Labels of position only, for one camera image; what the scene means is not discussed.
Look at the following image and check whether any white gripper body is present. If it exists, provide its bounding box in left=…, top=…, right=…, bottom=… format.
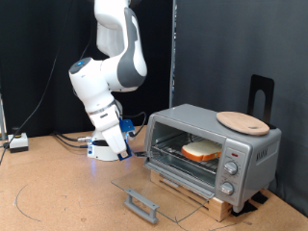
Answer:
left=90, top=105, right=128, bottom=155

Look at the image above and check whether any glass oven door with handle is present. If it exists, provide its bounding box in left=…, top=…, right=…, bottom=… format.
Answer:
left=110, top=161, right=217, bottom=225

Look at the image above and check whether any white bread slice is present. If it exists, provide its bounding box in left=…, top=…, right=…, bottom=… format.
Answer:
left=180, top=139, right=223, bottom=163

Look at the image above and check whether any small silver oven knob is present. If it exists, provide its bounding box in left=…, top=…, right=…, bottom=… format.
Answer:
left=218, top=181, right=235, bottom=196

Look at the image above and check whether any large silver oven knob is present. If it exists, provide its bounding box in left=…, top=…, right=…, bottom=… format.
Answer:
left=223, top=160, right=240, bottom=176

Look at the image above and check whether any silver toaster oven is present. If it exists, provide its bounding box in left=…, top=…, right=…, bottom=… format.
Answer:
left=142, top=103, right=283, bottom=214

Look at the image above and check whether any white emergency stop box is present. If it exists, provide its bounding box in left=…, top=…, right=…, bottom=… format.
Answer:
left=8, top=127, right=29, bottom=154

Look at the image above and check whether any vertical metal pole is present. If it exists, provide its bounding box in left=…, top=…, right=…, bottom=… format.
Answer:
left=168, top=0, right=179, bottom=109

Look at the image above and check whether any light wooden block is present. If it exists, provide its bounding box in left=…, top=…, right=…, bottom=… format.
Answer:
left=150, top=169, right=233, bottom=223

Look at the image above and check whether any black backdrop curtain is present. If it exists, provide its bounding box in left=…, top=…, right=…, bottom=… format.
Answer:
left=0, top=0, right=176, bottom=140

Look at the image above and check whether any round wooden cutting board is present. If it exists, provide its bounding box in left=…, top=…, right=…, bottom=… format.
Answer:
left=216, top=111, right=271, bottom=137

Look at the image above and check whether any black foam pad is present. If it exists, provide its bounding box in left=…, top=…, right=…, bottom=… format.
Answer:
left=251, top=191, right=270, bottom=205
left=230, top=200, right=259, bottom=218

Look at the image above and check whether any black metal bookend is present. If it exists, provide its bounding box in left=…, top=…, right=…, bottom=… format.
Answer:
left=247, top=74, right=276, bottom=130

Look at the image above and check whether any grey backdrop curtain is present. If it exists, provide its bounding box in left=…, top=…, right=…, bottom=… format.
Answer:
left=174, top=0, right=308, bottom=219

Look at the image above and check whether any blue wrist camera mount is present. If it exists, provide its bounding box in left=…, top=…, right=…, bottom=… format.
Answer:
left=118, top=117, right=136, bottom=142

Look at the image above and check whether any black cable with silver connector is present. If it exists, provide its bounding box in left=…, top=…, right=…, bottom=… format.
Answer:
left=52, top=130, right=94, bottom=143

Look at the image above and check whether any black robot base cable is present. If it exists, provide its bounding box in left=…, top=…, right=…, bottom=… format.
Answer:
left=55, top=134, right=90, bottom=149

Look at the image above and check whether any metal wire oven rack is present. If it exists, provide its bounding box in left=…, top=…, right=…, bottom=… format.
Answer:
left=150, top=132, right=223, bottom=176

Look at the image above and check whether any black hanging cable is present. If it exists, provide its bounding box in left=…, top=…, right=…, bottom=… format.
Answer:
left=0, top=0, right=75, bottom=165

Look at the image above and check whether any metal frame leg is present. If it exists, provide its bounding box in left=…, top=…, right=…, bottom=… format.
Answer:
left=0, top=92, right=7, bottom=142

